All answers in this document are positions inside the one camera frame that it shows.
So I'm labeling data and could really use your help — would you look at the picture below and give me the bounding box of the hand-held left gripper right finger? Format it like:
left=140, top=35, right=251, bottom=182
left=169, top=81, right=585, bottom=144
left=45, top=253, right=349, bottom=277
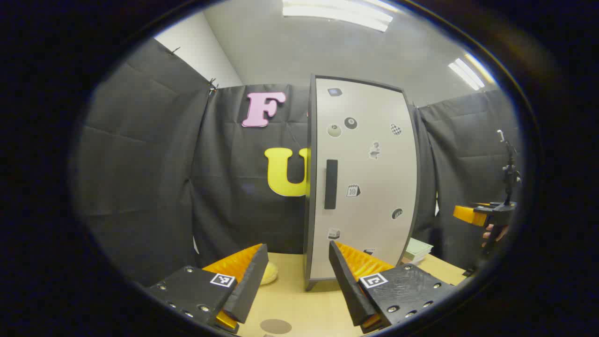
left=329, top=241, right=457, bottom=334

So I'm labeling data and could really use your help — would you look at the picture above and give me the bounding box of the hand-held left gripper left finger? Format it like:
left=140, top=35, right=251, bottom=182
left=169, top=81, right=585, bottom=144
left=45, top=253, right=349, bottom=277
left=145, top=243, right=270, bottom=334

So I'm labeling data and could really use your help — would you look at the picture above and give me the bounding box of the round grey coaster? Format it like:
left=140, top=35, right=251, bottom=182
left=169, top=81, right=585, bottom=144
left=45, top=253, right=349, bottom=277
left=260, top=319, right=292, bottom=335

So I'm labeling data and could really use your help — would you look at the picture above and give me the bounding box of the dark grey cabinet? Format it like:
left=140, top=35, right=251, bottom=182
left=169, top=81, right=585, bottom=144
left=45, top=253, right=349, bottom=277
left=303, top=74, right=420, bottom=292

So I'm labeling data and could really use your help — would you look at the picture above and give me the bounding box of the black cabinet door handle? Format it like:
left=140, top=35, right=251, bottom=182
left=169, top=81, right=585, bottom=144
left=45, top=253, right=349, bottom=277
left=324, top=159, right=338, bottom=210

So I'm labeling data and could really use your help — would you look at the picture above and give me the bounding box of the pale yellow cloth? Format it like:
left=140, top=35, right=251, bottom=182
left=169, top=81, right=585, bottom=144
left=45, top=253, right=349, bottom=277
left=260, top=262, right=279, bottom=286

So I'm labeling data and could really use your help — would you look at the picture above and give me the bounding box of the green book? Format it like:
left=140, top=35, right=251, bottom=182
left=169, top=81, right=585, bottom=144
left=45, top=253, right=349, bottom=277
left=405, top=238, right=434, bottom=259

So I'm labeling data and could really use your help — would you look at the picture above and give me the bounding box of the long ceiling light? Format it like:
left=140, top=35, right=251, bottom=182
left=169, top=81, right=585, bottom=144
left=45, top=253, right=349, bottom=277
left=282, top=0, right=394, bottom=32
left=448, top=54, right=497, bottom=90

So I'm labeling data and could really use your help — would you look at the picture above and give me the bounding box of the black backdrop cloth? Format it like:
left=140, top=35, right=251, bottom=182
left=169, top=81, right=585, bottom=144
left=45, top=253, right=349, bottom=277
left=75, top=37, right=522, bottom=286

